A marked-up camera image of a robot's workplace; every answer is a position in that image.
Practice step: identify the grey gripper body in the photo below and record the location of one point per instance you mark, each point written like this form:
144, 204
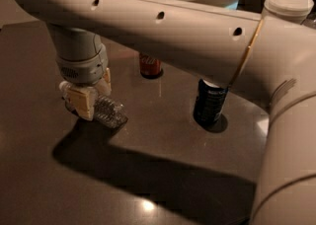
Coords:
86, 71

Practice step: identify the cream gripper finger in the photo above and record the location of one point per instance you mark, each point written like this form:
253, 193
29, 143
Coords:
104, 85
82, 100

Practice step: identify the clear plastic water bottle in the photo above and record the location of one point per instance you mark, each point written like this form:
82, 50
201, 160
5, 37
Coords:
107, 111

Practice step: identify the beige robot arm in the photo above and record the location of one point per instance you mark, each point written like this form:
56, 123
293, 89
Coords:
266, 60

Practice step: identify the red coca-cola can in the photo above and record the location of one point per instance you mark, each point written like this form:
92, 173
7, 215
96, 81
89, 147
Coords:
150, 67

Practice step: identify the black pepsi can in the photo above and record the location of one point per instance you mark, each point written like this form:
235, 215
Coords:
209, 103

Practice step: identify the white lidded container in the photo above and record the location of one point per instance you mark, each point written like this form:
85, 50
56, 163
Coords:
295, 11

